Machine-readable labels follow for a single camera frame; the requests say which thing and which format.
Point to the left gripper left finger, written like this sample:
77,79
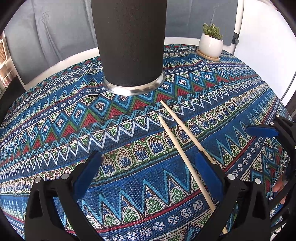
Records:
83,174

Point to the wooden hairbrush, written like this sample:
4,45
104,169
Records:
3,52

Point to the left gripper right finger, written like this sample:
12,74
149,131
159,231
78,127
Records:
212,175

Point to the grey-blue backdrop cloth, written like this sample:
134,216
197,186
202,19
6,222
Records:
42,33

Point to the pink jar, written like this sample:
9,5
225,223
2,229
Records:
7,75

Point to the patterned blue tablecloth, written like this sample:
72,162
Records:
143,190

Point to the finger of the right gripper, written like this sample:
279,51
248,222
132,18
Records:
261,131

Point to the wooden chopstick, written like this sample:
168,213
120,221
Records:
188,132
188,164

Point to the white pot with cactus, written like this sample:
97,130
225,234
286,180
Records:
211,43

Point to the person's right hand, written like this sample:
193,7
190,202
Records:
279,185

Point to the black cylindrical utensil holder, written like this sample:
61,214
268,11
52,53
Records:
130,37

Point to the white foam board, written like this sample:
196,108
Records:
267,45

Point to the round wooden coaster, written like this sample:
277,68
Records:
216,59

